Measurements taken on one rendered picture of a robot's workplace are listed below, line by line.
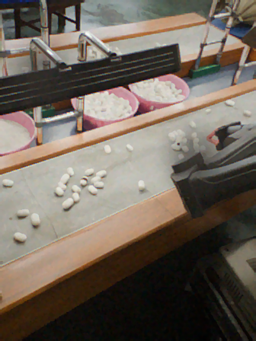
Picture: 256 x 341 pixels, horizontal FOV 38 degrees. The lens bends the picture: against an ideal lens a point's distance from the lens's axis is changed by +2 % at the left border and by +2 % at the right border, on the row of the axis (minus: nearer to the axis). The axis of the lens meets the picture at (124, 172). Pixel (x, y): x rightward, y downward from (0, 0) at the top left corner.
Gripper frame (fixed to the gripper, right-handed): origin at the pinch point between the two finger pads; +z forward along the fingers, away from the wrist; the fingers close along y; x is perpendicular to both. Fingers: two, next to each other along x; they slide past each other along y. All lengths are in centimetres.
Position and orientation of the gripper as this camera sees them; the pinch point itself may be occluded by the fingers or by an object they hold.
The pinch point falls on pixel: (209, 138)
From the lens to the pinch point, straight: 122.0
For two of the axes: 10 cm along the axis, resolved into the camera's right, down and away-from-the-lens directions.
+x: 2.7, 9.5, 1.7
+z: -5.3, 0.0, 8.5
